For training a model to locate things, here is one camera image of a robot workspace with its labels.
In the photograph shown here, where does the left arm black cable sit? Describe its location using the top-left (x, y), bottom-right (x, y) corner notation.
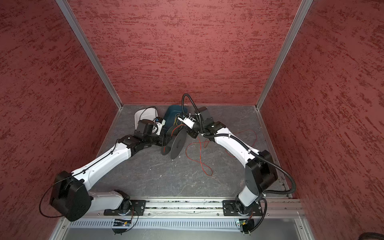
top-left (38, 105), bottom-right (158, 219)

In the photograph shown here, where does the left aluminium corner post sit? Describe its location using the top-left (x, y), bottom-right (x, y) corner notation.
top-left (56, 0), bottom-right (124, 110)

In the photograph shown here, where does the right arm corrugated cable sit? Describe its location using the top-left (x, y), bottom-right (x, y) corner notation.
top-left (181, 92), bottom-right (298, 235)

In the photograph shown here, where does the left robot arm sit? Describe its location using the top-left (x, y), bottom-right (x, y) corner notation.
top-left (50, 119), bottom-right (167, 222)

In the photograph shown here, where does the black cable spool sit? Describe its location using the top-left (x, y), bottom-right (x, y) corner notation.
top-left (161, 125), bottom-right (187, 160)

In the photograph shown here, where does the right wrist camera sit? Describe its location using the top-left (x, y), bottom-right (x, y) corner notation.
top-left (178, 117), bottom-right (195, 129)

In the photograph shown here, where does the aluminium corner post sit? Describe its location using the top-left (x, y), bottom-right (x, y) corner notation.
top-left (256, 0), bottom-right (313, 112)
top-left (56, 0), bottom-right (124, 110)

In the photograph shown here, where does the teal plastic tray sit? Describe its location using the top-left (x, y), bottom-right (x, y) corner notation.
top-left (162, 105), bottom-right (188, 137)

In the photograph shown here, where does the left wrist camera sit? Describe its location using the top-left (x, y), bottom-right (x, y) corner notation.
top-left (154, 117), bottom-right (166, 136)

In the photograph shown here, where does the yellow cable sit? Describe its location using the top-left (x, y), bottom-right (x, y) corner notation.
top-left (172, 112), bottom-right (184, 133)

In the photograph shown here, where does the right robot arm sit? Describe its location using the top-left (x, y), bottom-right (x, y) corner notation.
top-left (178, 107), bottom-right (278, 216)

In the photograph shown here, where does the red cable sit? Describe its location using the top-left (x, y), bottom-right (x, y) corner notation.
top-left (169, 124), bottom-right (259, 177)

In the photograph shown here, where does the left base circuit board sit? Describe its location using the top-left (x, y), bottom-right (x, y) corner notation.
top-left (112, 219), bottom-right (132, 235)

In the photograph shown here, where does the white plastic tray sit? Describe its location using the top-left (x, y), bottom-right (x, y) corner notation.
top-left (134, 106), bottom-right (158, 128)

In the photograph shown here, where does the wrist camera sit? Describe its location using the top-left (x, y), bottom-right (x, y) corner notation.
top-left (178, 117), bottom-right (195, 129)
top-left (154, 117), bottom-right (166, 136)

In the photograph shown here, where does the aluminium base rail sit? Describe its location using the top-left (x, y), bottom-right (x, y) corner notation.
top-left (50, 196), bottom-right (307, 232)

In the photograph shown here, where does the right base circuit board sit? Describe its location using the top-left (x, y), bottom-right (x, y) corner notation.
top-left (236, 219), bottom-right (255, 235)

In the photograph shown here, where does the base circuit board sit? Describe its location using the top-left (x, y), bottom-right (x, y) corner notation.
top-left (112, 219), bottom-right (132, 235)
top-left (236, 219), bottom-right (255, 235)

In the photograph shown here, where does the right aluminium corner post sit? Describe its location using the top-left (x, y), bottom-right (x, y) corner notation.
top-left (256, 0), bottom-right (313, 112)

